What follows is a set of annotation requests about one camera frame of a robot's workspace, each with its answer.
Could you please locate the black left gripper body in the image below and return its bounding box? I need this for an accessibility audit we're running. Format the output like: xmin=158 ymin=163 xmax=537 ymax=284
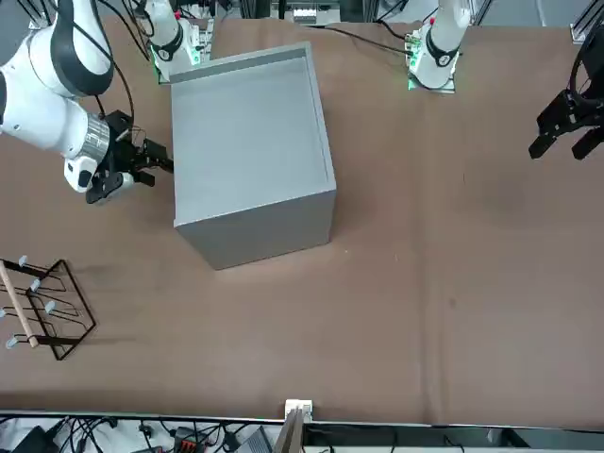
xmin=536 ymin=88 xmax=604 ymax=139

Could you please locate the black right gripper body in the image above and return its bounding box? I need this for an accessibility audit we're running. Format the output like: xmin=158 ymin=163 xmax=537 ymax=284
xmin=100 ymin=110 xmax=143 ymax=176

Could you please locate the gray metal cabinet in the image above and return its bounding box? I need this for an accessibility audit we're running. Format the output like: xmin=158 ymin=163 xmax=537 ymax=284
xmin=168 ymin=41 xmax=338 ymax=271

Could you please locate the gray power strip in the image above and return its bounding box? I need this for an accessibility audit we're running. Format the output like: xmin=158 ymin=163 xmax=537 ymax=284
xmin=291 ymin=5 xmax=320 ymax=25

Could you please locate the orange black connector block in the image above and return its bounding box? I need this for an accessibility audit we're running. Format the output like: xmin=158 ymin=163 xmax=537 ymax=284
xmin=172 ymin=427 xmax=210 ymax=452

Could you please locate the dark gray power adapter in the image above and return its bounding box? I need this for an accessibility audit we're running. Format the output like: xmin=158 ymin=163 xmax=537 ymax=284
xmin=239 ymin=426 xmax=275 ymax=453

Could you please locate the large black power adapter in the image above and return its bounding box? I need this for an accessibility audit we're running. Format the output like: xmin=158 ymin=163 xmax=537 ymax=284
xmin=8 ymin=426 xmax=60 ymax=453

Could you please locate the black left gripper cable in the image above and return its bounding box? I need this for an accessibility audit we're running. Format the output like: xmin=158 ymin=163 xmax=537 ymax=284
xmin=568 ymin=27 xmax=604 ymax=100

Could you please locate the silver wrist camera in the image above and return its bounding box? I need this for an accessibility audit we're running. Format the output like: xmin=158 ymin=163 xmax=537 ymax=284
xmin=86 ymin=170 xmax=136 ymax=205

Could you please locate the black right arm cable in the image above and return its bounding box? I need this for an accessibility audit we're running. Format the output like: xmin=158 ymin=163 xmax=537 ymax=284
xmin=93 ymin=0 xmax=138 ymax=131

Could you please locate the aluminium frame corner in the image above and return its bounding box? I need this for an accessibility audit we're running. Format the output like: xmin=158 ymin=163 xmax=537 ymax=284
xmin=569 ymin=0 xmax=604 ymax=44

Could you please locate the black wire cup holder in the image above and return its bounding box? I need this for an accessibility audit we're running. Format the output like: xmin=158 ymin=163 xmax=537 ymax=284
xmin=0 ymin=254 xmax=97 ymax=362

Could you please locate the black left arm base cable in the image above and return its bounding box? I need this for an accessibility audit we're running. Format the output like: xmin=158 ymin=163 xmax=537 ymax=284
xmin=323 ymin=21 xmax=411 ymax=53

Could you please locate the aluminium frame post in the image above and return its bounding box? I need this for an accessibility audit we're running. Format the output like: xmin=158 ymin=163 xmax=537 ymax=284
xmin=275 ymin=398 xmax=314 ymax=453

